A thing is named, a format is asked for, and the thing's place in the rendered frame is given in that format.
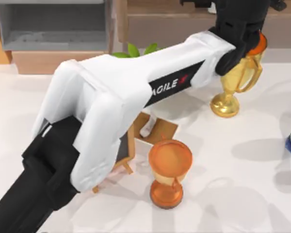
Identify grey pierced drawer inside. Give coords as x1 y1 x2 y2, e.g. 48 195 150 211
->
0 0 113 52

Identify green leafy plant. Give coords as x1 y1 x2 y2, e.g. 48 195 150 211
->
111 42 159 60

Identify orange trophy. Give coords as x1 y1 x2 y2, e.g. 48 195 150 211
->
147 138 194 210

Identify wooden framed blackboard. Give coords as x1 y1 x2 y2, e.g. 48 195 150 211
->
93 111 180 195

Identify wooden cupboard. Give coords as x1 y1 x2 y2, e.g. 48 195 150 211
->
0 0 291 66

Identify pale wooden drawer front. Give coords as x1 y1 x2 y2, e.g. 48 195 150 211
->
12 49 112 75

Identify gold trophy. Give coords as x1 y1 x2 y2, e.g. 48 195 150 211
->
210 31 268 119

